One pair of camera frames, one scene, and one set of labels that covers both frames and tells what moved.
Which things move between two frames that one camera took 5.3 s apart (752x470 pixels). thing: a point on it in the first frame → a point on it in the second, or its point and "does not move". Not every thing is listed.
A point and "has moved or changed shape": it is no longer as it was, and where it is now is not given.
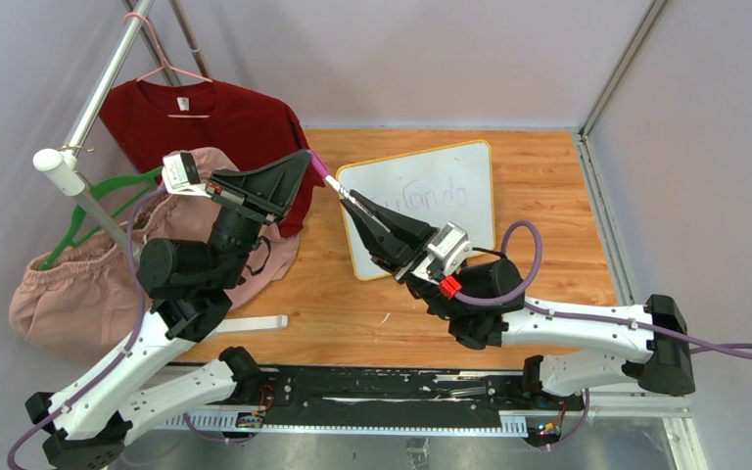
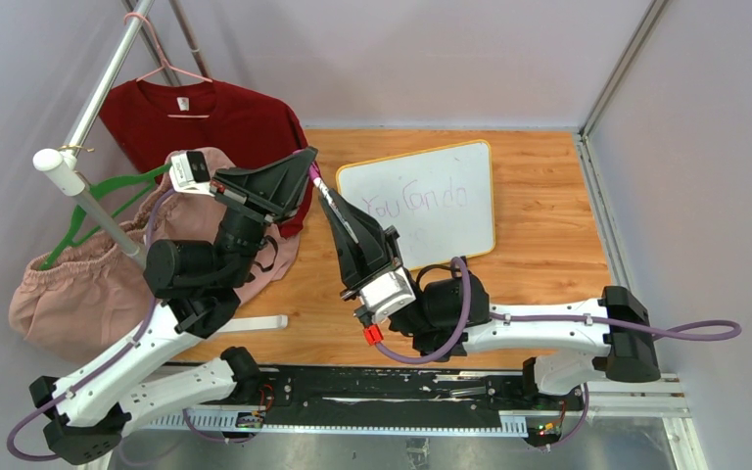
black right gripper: (398, 242) → (357, 259)
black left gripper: (265, 195) does not move
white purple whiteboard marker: (345, 193) → (316, 176)
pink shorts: (86, 302) does not move
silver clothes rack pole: (62, 166) does not move
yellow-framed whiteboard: (450, 184) does not move
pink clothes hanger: (165, 64) does not move
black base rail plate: (406, 389) does not move
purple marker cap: (318, 164) has moved or changed shape
